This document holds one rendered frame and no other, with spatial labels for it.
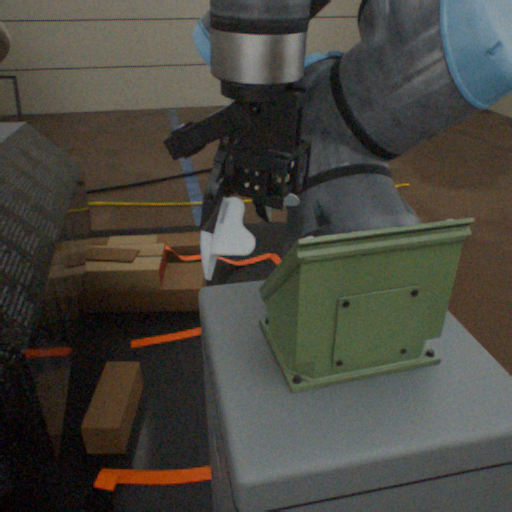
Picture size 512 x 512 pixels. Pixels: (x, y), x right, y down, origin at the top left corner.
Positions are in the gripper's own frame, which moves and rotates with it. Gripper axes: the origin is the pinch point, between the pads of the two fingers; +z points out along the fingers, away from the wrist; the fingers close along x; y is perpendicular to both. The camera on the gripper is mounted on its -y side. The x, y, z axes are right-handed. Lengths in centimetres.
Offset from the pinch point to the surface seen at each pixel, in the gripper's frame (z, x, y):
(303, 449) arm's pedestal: 17.0, -10.0, 14.6
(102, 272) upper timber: 91, 81, -110
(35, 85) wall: 115, 355, -460
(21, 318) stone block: 43, 9, -60
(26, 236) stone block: 39, 31, -83
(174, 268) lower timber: 100, 110, -93
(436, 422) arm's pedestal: 16.7, 0.9, 27.5
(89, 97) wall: 129, 390, -414
